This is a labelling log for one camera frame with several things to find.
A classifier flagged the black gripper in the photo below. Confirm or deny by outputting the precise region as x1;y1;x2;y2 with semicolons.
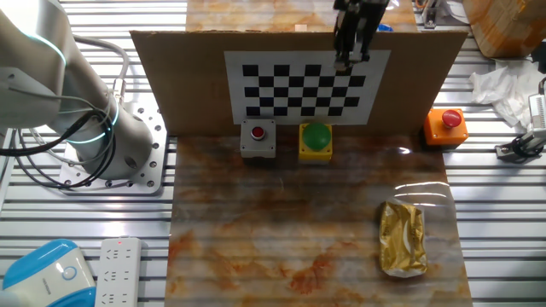
332;0;390;72

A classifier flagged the checkerboard calibration sheet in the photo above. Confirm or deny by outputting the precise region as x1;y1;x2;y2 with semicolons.
224;49;392;126

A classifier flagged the yellow box green mushroom button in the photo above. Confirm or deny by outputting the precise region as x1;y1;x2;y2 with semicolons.
297;122;334;165

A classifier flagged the orange box red emergency button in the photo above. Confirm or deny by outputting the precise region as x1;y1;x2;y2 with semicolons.
421;107;469;149

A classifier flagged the grey box red push button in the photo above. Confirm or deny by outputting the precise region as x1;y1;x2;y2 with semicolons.
239;118;277;167

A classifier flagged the crumpled white tissue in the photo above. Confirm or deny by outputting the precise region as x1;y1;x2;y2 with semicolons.
468;58;546;129

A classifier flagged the marble pattern table mat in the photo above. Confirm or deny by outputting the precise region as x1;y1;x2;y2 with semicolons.
164;0;473;307

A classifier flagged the gold foil packet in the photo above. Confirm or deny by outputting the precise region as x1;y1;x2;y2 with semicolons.
378;200;428;279

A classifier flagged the white power strip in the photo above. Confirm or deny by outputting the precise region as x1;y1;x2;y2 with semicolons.
94;236;142;307

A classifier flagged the blue and white device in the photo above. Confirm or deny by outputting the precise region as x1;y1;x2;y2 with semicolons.
0;238;97;307

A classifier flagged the upright metal bracket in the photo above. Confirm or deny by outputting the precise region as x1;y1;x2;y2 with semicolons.
420;0;443;30

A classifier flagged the brown cardboard wall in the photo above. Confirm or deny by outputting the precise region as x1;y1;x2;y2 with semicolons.
130;29;469;137

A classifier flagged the metal camera mount clamp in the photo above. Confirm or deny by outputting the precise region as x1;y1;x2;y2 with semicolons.
494;129;546;164

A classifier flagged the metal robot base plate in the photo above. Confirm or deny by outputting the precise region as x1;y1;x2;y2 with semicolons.
57;101;168;197

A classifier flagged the thick grey robot cable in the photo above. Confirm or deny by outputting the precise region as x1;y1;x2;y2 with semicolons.
72;34;131;106

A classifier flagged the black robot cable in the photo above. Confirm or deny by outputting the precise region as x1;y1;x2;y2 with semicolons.
0;108;121;189

